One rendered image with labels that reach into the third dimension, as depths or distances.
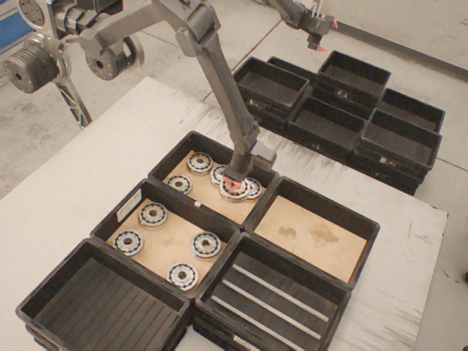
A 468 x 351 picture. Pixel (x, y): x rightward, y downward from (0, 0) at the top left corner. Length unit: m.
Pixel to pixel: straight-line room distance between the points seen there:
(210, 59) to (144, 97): 1.23
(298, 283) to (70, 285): 0.74
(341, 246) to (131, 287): 0.74
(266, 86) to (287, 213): 1.23
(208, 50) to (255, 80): 1.75
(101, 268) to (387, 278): 1.05
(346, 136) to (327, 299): 1.41
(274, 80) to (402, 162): 0.91
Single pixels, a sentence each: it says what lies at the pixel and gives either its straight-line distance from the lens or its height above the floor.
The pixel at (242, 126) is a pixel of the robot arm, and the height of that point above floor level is 1.34.
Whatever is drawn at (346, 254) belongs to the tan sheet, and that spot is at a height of 0.83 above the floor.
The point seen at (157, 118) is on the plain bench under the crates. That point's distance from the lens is 2.14.
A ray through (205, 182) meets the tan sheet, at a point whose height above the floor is 0.83.
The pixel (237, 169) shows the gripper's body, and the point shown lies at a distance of 1.36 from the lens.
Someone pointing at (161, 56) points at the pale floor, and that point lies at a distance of 3.74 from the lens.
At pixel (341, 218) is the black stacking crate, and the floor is 0.88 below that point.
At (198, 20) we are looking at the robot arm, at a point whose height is 1.64.
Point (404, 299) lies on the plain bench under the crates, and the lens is 1.80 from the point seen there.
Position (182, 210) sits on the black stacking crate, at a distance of 1.57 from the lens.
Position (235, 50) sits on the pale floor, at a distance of 3.90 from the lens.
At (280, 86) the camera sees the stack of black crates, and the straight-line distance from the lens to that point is 2.77.
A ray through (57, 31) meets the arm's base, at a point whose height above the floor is 1.42.
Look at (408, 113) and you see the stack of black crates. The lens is 3.10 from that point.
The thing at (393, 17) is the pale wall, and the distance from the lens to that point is 4.29.
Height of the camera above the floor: 2.15
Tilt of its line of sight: 50 degrees down
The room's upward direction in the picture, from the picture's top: 10 degrees clockwise
